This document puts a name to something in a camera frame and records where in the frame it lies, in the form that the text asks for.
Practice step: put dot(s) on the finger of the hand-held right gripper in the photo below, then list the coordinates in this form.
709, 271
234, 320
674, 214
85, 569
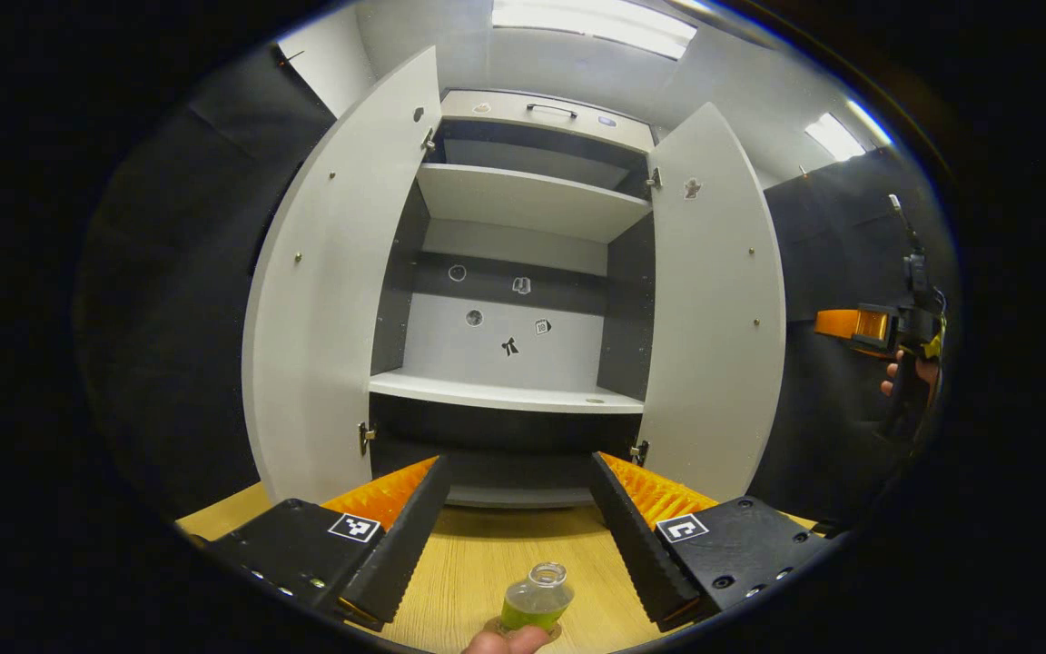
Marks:
841, 322

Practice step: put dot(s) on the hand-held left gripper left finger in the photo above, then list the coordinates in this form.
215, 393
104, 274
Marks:
405, 545

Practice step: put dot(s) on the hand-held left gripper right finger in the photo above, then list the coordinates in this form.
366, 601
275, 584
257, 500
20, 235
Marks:
641, 545

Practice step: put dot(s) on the green label plastic bottle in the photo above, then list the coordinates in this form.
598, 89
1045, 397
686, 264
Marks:
537, 609

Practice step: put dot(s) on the white cabinet door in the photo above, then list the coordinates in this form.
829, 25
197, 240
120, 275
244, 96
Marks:
323, 309
714, 327

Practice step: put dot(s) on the white cabinet shelf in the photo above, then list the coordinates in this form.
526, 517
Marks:
450, 391
523, 200

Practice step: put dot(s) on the small ceiling light panel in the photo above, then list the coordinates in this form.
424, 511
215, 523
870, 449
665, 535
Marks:
833, 136

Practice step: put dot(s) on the black backdrop cloth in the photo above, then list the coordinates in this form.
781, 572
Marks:
178, 318

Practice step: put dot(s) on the large ceiling light panel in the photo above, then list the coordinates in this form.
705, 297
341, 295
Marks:
596, 27

